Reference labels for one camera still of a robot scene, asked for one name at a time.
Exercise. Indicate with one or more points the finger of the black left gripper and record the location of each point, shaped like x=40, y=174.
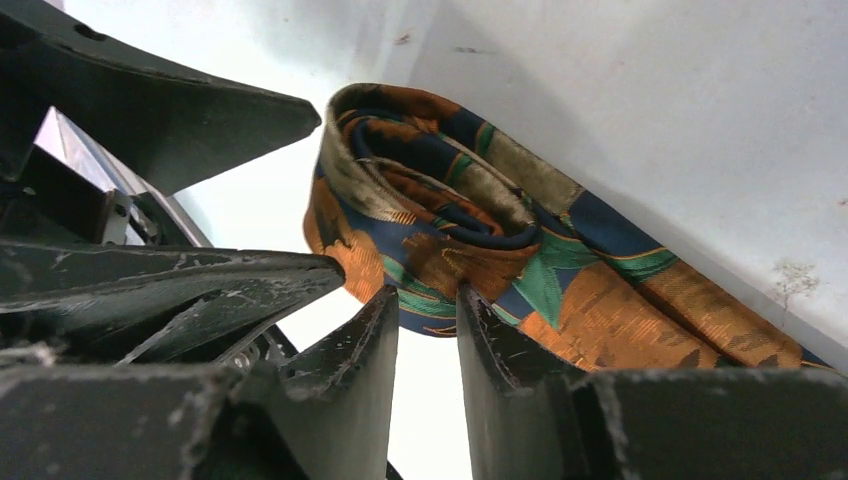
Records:
x=171, y=125
x=128, y=304

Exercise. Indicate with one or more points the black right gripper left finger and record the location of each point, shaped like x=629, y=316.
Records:
x=321, y=414

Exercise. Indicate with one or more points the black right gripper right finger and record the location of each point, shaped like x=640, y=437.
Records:
x=531, y=416

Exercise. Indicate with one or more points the brown green patterned tie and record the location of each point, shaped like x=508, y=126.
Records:
x=413, y=190

